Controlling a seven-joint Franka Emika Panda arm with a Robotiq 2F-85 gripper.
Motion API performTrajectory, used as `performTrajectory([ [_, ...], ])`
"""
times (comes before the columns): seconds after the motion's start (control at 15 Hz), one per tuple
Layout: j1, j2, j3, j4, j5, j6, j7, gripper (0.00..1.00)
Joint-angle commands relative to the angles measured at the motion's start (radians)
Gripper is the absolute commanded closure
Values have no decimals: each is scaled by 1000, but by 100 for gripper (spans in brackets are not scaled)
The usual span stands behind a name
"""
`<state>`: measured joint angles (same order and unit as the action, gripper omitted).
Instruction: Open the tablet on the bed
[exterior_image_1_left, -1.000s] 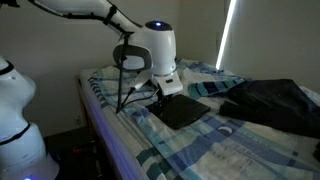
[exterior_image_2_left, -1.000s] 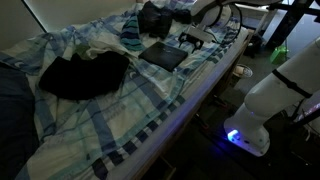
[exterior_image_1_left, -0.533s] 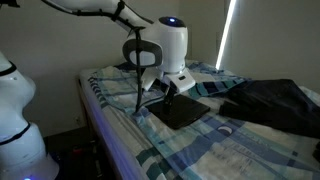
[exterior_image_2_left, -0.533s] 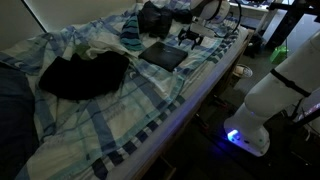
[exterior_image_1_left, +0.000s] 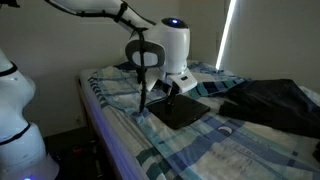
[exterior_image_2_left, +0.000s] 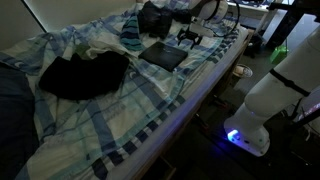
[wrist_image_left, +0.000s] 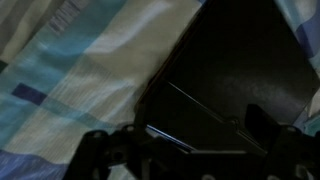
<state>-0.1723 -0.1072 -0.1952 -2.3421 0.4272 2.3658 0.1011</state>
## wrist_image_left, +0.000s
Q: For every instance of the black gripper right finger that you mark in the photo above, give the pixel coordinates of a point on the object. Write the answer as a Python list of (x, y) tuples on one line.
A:
[(261, 123)]

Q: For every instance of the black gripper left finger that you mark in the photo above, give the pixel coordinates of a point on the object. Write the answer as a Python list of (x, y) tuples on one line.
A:
[(140, 115)]

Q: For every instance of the blue plaid bed sheet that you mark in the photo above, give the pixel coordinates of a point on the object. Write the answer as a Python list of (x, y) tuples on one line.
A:
[(83, 66)]

